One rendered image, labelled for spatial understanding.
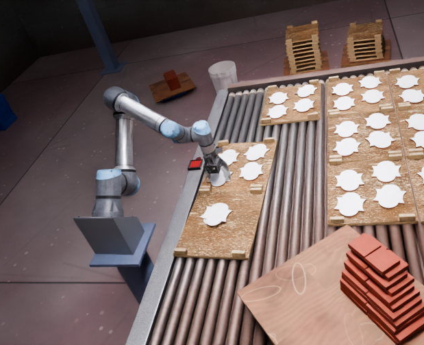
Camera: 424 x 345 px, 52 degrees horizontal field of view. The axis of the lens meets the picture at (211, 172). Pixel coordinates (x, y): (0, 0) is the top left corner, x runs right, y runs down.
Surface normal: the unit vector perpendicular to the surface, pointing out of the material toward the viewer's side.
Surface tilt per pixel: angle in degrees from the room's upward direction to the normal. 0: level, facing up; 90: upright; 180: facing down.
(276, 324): 0
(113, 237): 90
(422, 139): 0
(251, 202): 0
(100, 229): 90
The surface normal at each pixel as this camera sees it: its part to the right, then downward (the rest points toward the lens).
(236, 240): -0.25, -0.76
